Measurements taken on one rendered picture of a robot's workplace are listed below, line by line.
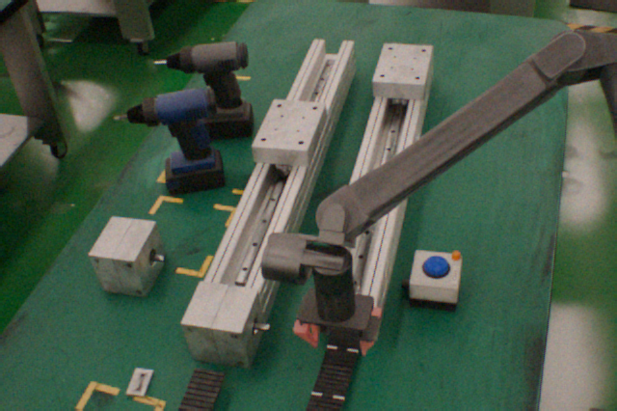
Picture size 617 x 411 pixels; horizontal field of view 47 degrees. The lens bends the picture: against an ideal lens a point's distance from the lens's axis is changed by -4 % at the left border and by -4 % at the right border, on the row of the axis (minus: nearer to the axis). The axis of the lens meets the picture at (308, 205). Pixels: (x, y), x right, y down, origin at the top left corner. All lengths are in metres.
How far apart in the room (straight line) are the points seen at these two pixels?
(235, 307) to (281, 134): 0.41
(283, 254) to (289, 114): 0.51
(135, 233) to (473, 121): 0.64
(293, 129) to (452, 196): 0.34
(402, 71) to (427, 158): 0.61
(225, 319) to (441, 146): 0.42
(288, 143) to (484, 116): 0.51
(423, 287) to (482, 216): 0.26
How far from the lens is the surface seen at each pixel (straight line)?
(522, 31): 2.02
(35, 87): 2.92
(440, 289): 1.21
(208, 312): 1.16
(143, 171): 1.61
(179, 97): 1.41
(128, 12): 3.57
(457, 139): 1.00
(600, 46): 1.02
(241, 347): 1.15
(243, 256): 1.30
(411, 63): 1.61
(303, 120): 1.45
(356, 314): 1.08
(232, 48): 1.54
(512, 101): 1.00
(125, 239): 1.31
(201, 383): 1.15
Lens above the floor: 1.74
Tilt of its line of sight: 42 degrees down
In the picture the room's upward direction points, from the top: 6 degrees counter-clockwise
